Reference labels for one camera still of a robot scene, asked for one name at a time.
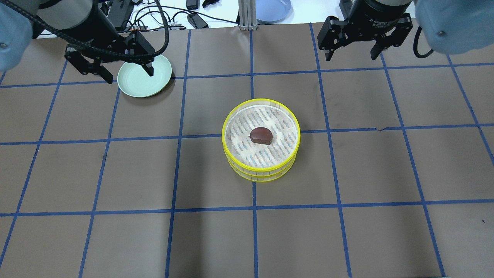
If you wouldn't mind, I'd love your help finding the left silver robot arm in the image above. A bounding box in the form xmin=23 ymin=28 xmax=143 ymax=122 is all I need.
xmin=0 ymin=0 xmax=158 ymax=84

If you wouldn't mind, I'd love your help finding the black power adapter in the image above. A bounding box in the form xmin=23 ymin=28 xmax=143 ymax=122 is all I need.
xmin=186 ymin=14 xmax=209 ymax=29

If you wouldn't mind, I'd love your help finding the light green plate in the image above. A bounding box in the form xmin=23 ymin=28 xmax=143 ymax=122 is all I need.
xmin=117 ymin=55 xmax=173 ymax=97

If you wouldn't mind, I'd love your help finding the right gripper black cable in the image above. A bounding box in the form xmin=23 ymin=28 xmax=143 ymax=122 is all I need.
xmin=413 ymin=25 xmax=435 ymax=59

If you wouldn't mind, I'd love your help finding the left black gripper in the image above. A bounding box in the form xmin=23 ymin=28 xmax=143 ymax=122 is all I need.
xmin=64 ymin=4 xmax=155 ymax=84

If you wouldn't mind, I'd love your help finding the blue plate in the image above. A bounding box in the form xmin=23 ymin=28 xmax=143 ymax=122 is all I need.
xmin=255 ymin=0 xmax=292 ymax=24

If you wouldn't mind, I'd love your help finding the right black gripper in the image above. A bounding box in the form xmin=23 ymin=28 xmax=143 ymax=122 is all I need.
xmin=317 ymin=0 xmax=413 ymax=62

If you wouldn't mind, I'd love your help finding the aluminium frame post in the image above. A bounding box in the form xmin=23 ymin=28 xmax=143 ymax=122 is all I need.
xmin=238 ymin=0 xmax=258 ymax=31

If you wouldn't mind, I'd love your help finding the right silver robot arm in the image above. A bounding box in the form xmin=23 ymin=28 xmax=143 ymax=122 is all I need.
xmin=316 ymin=0 xmax=494 ymax=61

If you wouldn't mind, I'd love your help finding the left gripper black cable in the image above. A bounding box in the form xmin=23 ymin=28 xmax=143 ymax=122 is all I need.
xmin=0 ymin=0 xmax=170 ymax=61

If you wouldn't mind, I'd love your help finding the brown steamed bun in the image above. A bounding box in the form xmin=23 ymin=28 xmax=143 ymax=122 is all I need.
xmin=249 ymin=127 xmax=273 ymax=145

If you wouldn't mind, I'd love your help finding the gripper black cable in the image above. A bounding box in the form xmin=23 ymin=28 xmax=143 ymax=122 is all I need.
xmin=413 ymin=25 xmax=435 ymax=59
xmin=0 ymin=0 xmax=170 ymax=61

